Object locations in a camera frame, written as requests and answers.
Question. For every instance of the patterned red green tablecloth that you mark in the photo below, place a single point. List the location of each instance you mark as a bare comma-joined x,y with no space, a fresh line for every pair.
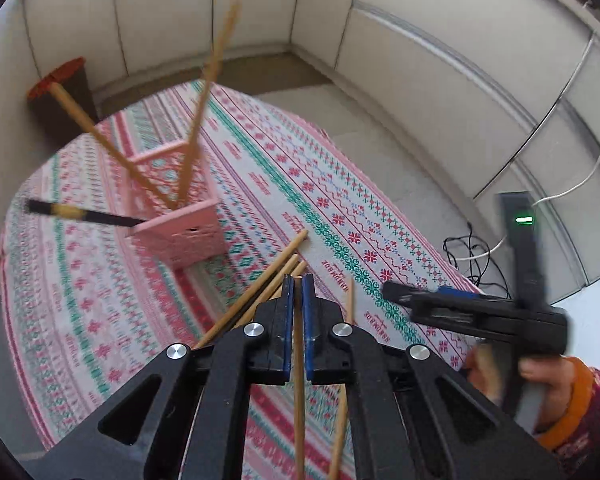
86,307

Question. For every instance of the person's right hand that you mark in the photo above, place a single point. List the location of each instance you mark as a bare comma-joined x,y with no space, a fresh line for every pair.
555,374

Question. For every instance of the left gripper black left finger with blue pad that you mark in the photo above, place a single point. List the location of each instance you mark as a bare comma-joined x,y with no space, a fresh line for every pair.
184,415

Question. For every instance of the pink plastic lattice basket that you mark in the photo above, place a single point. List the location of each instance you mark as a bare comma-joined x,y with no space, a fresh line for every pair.
176,237

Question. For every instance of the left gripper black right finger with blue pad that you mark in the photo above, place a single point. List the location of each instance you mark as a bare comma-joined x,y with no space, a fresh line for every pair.
414,417

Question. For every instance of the black chopstick gold band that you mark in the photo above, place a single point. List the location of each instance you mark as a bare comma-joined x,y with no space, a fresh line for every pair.
74,213

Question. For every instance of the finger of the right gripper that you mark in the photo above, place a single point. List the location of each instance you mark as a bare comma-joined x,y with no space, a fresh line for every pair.
421,299
450,291

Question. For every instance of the orange patterned sleeve forearm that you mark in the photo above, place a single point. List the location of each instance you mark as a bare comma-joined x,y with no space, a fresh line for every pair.
575,439

